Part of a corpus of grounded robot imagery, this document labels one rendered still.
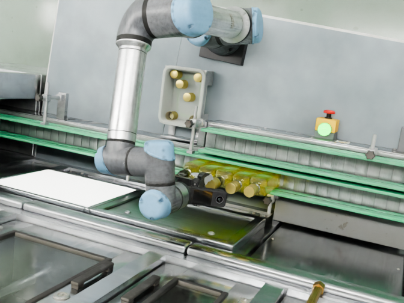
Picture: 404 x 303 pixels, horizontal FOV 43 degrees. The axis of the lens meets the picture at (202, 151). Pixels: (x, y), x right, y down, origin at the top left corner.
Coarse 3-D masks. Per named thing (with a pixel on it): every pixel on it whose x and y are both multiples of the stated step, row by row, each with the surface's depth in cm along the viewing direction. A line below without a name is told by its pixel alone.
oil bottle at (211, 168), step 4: (208, 164) 174; (212, 164) 175; (216, 164) 176; (220, 164) 177; (224, 164) 178; (228, 164) 180; (200, 168) 167; (204, 168) 167; (208, 168) 167; (212, 168) 168; (216, 168) 169; (200, 172) 166; (204, 172) 166; (208, 172) 166; (212, 172) 166
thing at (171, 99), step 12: (168, 72) 197; (192, 72) 196; (168, 84) 199; (192, 84) 199; (204, 84) 190; (168, 96) 200; (180, 96) 201; (168, 108) 202; (180, 108) 202; (192, 108) 200; (168, 120) 199; (180, 120) 201
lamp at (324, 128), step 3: (324, 123) 174; (327, 123) 175; (321, 126) 174; (324, 126) 173; (327, 126) 173; (330, 126) 174; (318, 129) 175; (321, 129) 174; (324, 129) 173; (327, 129) 173; (330, 129) 173; (321, 132) 174; (324, 132) 173; (327, 132) 173; (330, 132) 175; (324, 135) 174
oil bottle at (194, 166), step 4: (196, 160) 178; (200, 160) 179; (204, 160) 180; (208, 160) 180; (184, 164) 170; (188, 164) 169; (192, 164) 169; (196, 164) 170; (200, 164) 171; (204, 164) 174; (184, 168) 169; (188, 168) 168; (192, 168) 168; (196, 168) 168; (192, 172) 167; (196, 172) 168; (192, 176) 168
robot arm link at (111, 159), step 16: (128, 16) 134; (128, 32) 134; (144, 32) 135; (128, 48) 135; (144, 48) 136; (128, 64) 134; (144, 64) 137; (128, 80) 133; (112, 96) 135; (128, 96) 133; (112, 112) 133; (128, 112) 132; (112, 128) 132; (128, 128) 132; (112, 144) 131; (128, 144) 132; (96, 160) 133; (112, 160) 130
